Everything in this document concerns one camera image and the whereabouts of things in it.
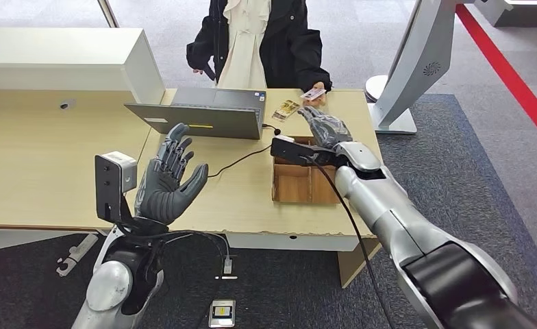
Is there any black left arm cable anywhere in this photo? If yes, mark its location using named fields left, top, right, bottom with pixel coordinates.
left=123, top=229, right=231, bottom=260

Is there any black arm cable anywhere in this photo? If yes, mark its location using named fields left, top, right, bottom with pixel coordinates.
left=302, top=156, right=394, bottom=329
left=123, top=229, right=231, bottom=260

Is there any white cable plug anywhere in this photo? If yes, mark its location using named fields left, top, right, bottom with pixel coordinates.
left=214, top=256, right=238, bottom=281

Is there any white metal bracket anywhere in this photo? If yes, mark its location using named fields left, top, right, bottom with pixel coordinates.
left=55, top=234, right=99, bottom=278

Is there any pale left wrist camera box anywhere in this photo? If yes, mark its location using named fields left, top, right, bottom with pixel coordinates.
left=95, top=151, right=138, bottom=223

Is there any grey slanted pole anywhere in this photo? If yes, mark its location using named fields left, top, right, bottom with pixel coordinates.
left=97, top=0, right=120, bottom=28

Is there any grey laptop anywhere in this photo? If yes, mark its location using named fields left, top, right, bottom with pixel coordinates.
left=124, top=87, right=268, bottom=141

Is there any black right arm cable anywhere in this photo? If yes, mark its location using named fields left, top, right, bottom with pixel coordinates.
left=302, top=156, right=394, bottom=329

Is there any brown cardboard organizer box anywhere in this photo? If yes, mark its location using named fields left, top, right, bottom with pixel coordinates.
left=271, top=136, right=342, bottom=204

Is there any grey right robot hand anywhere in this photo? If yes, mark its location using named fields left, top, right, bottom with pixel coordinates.
left=297, top=106, right=354, bottom=151

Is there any black laptop cable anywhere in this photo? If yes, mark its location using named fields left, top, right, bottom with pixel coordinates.
left=207, top=123, right=282, bottom=179

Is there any light wood desk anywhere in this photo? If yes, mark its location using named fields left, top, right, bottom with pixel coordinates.
left=0, top=88, right=176, bottom=255
left=113, top=88, right=383, bottom=289

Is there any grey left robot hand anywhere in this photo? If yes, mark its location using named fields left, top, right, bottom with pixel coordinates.
left=134, top=122, right=210, bottom=227

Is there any person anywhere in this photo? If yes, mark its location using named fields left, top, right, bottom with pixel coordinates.
left=186, top=0, right=333, bottom=108

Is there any grey white stand base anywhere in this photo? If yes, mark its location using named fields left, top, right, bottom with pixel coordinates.
left=475, top=0, right=537, bottom=27

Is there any grey white kiosk stand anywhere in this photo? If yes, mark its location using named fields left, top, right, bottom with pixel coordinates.
left=364, top=0, right=460, bottom=135

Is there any person's left hand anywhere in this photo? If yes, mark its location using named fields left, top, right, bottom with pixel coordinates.
left=302, top=82, right=327, bottom=108

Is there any silver floor socket box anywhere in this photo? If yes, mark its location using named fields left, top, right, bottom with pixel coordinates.
left=208, top=300, right=236, bottom=329

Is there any white desk cabinet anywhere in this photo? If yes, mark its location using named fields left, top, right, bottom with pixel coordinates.
left=0, top=27, right=165, bottom=106

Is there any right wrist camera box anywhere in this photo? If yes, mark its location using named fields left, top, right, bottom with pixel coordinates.
left=270, top=134, right=338, bottom=167

